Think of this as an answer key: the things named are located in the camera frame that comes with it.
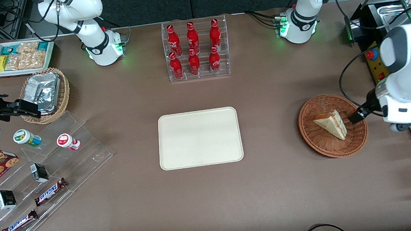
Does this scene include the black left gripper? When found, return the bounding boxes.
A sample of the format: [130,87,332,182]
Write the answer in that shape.
[347,88,380,125]

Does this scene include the triangular sandwich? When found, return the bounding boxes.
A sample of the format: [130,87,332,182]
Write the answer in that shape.
[312,109,348,143]

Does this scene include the light tan wicker basket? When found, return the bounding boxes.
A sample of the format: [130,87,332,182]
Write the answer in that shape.
[18,66,73,126]

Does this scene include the brown round wicker basket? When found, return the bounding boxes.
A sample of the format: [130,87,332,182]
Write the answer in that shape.
[297,91,370,161]

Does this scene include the cream plastic tray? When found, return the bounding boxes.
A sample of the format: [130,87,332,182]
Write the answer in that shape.
[156,106,245,171]

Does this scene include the green lid yogurt cup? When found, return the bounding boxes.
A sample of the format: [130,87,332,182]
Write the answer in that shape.
[12,128,42,150]

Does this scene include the silver foil package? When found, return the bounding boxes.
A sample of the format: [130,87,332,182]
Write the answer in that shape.
[23,72,63,116]

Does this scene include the clear bag of nuts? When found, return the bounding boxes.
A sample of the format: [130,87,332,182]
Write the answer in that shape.
[4,53,26,71]
[16,41,39,54]
[21,50,48,70]

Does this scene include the red lid yogurt cup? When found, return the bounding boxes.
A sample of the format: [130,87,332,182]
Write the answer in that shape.
[56,132,82,152]

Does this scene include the small black carton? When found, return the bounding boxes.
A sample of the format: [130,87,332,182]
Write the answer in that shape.
[30,162,50,184]
[0,189,18,210]

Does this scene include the clear acrylic stepped stand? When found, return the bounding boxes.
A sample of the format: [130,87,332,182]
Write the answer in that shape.
[0,108,120,231]

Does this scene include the Snickers bar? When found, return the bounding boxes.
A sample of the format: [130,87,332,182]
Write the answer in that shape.
[0,209,40,231]
[33,178,69,207]

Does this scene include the black food warmer case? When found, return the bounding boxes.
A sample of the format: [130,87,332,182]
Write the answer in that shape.
[343,0,411,87]

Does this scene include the steel warmer pan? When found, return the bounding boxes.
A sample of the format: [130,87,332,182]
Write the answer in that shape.
[377,2,411,30]

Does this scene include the red cola bottle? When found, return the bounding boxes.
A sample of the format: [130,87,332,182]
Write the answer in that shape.
[187,48,201,76]
[186,21,200,53]
[208,45,222,75]
[169,51,184,80]
[166,24,182,56]
[208,18,222,49]

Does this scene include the clear acrylic bottle rack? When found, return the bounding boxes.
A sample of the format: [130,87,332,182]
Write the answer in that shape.
[161,15,231,83]

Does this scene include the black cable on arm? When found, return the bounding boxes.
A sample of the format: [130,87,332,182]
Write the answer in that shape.
[337,48,388,120]

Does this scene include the black looped cable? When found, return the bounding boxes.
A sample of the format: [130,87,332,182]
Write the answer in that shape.
[299,221,351,231]

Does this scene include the black base power cables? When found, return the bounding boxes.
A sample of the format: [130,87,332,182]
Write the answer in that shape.
[244,8,282,31]

